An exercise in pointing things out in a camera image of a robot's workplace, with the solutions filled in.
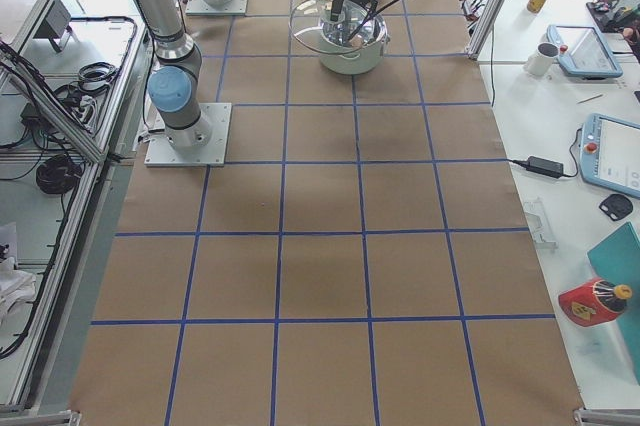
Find glass pot lid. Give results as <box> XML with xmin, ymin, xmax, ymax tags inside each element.
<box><xmin>289</xmin><ymin>0</ymin><xmax>367</xmax><ymax>55</ymax></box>

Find beige egg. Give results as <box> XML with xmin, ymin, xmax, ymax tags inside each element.
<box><xmin>350</xmin><ymin>36</ymin><xmax>363</xmax><ymax>48</ymax></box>

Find mint green electric pot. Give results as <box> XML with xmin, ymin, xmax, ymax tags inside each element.
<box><xmin>319</xmin><ymin>16</ymin><xmax>390</xmax><ymax>75</ymax></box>

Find white mug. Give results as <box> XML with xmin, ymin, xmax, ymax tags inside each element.
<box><xmin>523</xmin><ymin>42</ymin><xmax>559</xmax><ymax>77</ymax></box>

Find blue teach pendant far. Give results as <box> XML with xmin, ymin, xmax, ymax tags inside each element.
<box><xmin>546</xmin><ymin>24</ymin><xmax>623</xmax><ymax>80</ymax></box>

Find blue teach pendant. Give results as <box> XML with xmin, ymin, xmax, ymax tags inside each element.
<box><xmin>546</xmin><ymin>24</ymin><xmax>623</xmax><ymax>80</ymax></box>
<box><xmin>579</xmin><ymin>113</ymin><xmax>639</xmax><ymax>198</ymax></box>

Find black power brick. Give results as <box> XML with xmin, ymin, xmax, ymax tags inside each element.
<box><xmin>509</xmin><ymin>156</ymin><xmax>576</xmax><ymax>179</ymax></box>

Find clear plastic holder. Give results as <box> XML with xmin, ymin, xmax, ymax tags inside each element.
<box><xmin>522</xmin><ymin>198</ymin><xmax>558</xmax><ymax>251</ymax></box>

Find blue teach pendant near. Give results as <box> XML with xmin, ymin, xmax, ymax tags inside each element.
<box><xmin>579</xmin><ymin>113</ymin><xmax>639</xmax><ymax>198</ymax></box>

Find black round disc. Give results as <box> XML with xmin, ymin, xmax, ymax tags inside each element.
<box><xmin>598</xmin><ymin>193</ymin><xmax>633</xmax><ymax>222</ymax></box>

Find teal folder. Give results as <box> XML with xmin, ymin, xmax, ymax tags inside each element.
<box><xmin>587</xmin><ymin>222</ymin><xmax>640</xmax><ymax>381</ymax></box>

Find red yellow bottle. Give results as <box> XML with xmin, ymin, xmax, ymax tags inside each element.
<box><xmin>558</xmin><ymin>277</ymin><xmax>633</xmax><ymax>327</ymax></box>

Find coiled black cable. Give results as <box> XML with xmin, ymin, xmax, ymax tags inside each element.
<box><xmin>35</xmin><ymin>153</ymin><xmax>84</xmax><ymax>196</ymax></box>

